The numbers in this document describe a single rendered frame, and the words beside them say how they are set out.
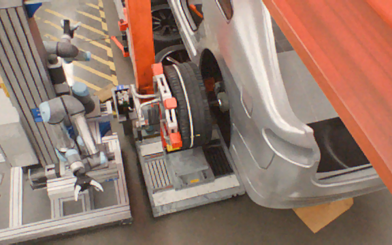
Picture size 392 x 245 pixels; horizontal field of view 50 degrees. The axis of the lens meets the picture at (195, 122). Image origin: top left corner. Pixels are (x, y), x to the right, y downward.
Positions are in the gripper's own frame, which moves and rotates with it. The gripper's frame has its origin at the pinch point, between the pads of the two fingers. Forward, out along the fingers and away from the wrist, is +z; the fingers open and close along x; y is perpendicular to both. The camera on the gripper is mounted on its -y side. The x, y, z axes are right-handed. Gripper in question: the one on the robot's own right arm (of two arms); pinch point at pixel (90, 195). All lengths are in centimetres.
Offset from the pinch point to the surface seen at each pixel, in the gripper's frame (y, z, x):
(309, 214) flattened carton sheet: 99, 29, -181
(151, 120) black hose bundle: 16, -53, -63
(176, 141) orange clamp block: 25, -36, -76
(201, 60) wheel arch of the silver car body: 10, -95, -128
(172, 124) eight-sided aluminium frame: 17, -44, -76
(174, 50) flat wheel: 54, -167, -144
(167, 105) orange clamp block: 0, -49, -73
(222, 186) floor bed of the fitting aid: 100, -28, -126
